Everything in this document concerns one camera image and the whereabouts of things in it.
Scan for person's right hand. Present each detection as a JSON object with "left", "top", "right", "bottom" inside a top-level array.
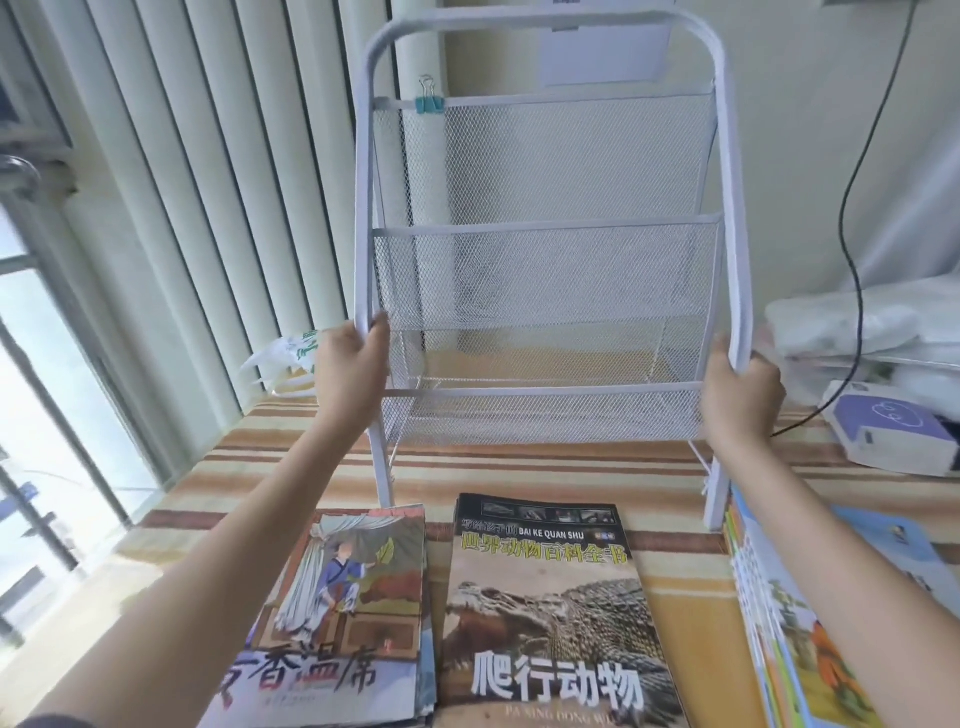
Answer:
[{"left": 701, "top": 333, "right": 787, "bottom": 451}]

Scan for person's left hand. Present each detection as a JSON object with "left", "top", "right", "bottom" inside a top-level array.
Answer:
[{"left": 313, "top": 311, "right": 391, "bottom": 423}]

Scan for white metal mesh book rack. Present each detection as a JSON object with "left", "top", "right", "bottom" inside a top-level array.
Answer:
[{"left": 352, "top": 7, "right": 753, "bottom": 534}]

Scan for person's right forearm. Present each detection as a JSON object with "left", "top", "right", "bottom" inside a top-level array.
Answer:
[{"left": 705, "top": 435, "right": 960, "bottom": 728}]

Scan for person's left forearm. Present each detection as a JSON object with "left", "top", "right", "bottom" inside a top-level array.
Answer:
[{"left": 15, "top": 408, "right": 376, "bottom": 728}]

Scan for white green plastic bag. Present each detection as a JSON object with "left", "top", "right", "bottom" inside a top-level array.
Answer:
[{"left": 240, "top": 330, "right": 324, "bottom": 391}]

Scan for pile of white plastic bags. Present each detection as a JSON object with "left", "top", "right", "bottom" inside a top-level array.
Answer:
[{"left": 763, "top": 276, "right": 960, "bottom": 406}]

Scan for white purple device box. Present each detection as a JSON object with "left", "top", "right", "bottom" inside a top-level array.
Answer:
[{"left": 821, "top": 380, "right": 960, "bottom": 479}]

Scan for striped orange brown tablecloth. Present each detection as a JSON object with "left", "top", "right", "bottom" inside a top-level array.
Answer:
[{"left": 112, "top": 397, "right": 960, "bottom": 728}]

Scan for light blue book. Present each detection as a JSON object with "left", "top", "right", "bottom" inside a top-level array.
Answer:
[{"left": 828, "top": 504, "right": 960, "bottom": 601}]

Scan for white vertical blinds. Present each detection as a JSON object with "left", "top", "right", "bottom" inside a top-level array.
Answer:
[{"left": 15, "top": 0, "right": 399, "bottom": 425}]

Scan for stack of illustrated story booklets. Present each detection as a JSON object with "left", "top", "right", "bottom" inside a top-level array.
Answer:
[{"left": 196, "top": 504, "right": 438, "bottom": 728}]

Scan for stack of colourful picture books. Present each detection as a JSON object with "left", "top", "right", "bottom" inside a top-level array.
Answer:
[{"left": 723, "top": 483, "right": 901, "bottom": 728}]

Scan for crocodile cover book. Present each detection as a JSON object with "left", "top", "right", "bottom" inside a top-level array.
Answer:
[{"left": 433, "top": 492, "right": 690, "bottom": 728}]

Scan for white paper sheet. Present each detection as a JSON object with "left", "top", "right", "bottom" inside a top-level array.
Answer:
[{"left": 538, "top": 22, "right": 670, "bottom": 87}]

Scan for black cable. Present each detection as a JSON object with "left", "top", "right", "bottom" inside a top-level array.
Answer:
[{"left": 768, "top": 0, "right": 922, "bottom": 440}]

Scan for dark window frame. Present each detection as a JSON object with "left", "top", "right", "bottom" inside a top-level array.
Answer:
[{"left": 0, "top": 0, "right": 174, "bottom": 654}]

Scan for silver window handle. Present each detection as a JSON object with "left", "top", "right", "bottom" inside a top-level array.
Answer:
[{"left": 0, "top": 153, "right": 40, "bottom": 198}]

